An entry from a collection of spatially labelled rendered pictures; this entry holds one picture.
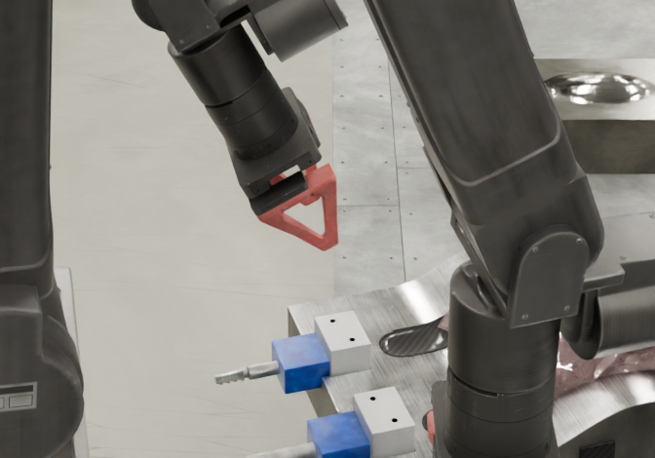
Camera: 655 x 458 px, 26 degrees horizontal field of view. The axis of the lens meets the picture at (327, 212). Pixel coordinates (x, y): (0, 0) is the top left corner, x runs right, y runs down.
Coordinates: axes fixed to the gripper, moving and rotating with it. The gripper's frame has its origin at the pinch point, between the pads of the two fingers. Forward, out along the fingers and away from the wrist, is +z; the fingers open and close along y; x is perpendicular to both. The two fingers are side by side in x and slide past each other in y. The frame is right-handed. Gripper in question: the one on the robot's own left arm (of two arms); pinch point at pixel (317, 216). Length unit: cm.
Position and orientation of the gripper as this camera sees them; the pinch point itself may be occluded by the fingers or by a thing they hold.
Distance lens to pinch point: 115.3
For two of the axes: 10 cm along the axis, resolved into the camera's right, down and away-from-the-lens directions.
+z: 4.3, 7.0, 5.7
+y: -2.2, -5.3, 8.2
